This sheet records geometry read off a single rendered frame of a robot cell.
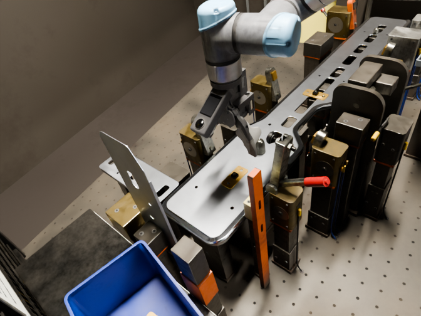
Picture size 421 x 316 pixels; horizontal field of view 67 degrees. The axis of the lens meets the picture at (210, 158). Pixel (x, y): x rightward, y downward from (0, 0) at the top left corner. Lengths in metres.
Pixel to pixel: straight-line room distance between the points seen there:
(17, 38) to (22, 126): 0.67
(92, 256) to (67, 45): 2.45
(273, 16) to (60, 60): 2.58
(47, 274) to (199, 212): 0.38
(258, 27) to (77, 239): 0.65
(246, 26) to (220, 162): 0.46
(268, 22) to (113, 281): 0.56
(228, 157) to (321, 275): 0.45
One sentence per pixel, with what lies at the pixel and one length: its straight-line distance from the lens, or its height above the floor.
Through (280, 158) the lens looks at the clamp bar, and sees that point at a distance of 0.70.
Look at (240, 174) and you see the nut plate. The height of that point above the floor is 1.00.
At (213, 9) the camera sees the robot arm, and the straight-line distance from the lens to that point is 0.64.
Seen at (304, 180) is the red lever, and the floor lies 1.12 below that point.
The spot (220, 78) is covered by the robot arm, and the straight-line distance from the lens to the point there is 0.69.
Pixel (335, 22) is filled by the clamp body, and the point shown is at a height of 1.02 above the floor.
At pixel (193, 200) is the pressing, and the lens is 0.88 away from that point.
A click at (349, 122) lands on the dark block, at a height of 1.12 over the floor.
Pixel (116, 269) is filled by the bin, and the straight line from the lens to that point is 0.66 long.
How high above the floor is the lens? 1.67
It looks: 43 degrees down
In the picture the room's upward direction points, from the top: 13 degrees counter-clockwise
